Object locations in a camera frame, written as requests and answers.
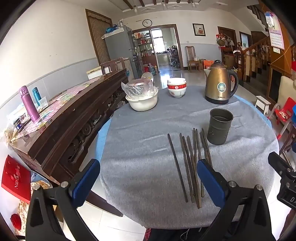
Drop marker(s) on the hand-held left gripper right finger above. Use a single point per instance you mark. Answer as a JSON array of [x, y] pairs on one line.
[[209, 180]]

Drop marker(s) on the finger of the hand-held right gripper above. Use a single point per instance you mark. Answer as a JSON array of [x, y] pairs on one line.
[[277, 162]]

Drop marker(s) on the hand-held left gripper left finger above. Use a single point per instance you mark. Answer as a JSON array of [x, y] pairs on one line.
[[85, 178]]

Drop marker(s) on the group of dark chopsticks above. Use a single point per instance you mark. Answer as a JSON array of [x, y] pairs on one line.
[[177, 167]]

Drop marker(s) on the grey metal chopstick holder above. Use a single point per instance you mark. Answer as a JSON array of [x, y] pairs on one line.
[[219, 132]]

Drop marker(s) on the blue table cloth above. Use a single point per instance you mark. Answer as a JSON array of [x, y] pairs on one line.
[[103, 139]]

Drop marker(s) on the dark carved wooden sideboard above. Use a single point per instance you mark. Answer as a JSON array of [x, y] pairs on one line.
[[57, 139]]

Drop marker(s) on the red plastic chair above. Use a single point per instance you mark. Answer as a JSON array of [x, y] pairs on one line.
[[285, 111]]

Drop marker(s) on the small white stool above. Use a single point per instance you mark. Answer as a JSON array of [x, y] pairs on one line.
[[262, 100]]

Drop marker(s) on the person's dark clothing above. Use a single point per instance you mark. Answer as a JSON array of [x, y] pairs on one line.
[[173, 235]]

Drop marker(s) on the grey felt table cover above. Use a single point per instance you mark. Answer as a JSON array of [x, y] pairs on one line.
[[143, 143]]

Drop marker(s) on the red gift bag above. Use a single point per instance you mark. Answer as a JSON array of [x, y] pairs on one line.
[[16, 178]]

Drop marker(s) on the cream chair back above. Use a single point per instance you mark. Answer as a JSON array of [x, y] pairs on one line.
[[285, 92]]

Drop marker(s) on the floral cloth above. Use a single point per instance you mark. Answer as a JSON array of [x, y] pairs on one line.
[[23, 213]]

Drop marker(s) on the pink patterned sideboard mat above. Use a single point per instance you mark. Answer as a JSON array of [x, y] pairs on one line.
[[57, 102]]

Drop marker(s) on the red round object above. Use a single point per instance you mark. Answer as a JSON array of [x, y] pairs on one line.
[[15, 220]]

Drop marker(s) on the clear plastic box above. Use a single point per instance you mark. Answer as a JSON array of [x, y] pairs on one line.
[[43, 103]]

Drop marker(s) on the white bowl red emblem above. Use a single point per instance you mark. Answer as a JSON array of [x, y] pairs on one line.
[[177, 93]]

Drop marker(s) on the purple thermos bottle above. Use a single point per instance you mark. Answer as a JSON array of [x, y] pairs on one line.
[[29, 104]]

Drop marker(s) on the white plastic basin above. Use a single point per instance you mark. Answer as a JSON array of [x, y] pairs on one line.
[[142, 104]]

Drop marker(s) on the gold electric kettle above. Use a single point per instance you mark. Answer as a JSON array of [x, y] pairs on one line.
[[217, 85]]

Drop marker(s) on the teal thermos bottle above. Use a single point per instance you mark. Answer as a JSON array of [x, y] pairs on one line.
[[36, 95]]

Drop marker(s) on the red banded white bowl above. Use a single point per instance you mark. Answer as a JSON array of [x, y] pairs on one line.
[[177, 87]]

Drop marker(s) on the white chest freezer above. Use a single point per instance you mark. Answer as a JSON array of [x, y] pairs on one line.
[[93, 73]]

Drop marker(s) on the wooden stair railing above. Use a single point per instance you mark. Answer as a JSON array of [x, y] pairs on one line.
[[240, 62]]

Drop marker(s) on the orange carton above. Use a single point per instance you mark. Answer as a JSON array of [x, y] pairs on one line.
[[207, 63]]

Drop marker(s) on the white appliance blue sticker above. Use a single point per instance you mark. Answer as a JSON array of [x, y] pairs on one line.
[[129, 69]]

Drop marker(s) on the white electric fan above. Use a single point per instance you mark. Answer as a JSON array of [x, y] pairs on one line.
[[146, 76]]

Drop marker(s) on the dark wooden chair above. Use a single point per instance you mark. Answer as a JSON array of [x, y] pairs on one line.
[[115, 60]]

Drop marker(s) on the light wooden chair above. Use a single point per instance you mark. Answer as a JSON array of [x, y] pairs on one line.
[[189, 52]]

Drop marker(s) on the grey refrigerator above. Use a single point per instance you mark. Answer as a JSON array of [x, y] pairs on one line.
[[118, 46]]

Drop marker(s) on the brown door with curtain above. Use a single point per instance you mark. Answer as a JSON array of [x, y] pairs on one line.
[[97, 39]]

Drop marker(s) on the shelf with bottles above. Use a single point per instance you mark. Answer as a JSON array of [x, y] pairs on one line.
[[143, 41]]

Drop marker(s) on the blue plastic bag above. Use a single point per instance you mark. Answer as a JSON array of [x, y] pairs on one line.
[[111, 30]]

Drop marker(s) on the pink wall calendar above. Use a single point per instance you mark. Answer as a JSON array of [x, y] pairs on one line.
[[276, 37]]

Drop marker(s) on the framed wall picture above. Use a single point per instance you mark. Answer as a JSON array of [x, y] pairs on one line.
[[199, 29]]

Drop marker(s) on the round wall clock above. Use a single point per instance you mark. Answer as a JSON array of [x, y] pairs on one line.
[[147, 23]]

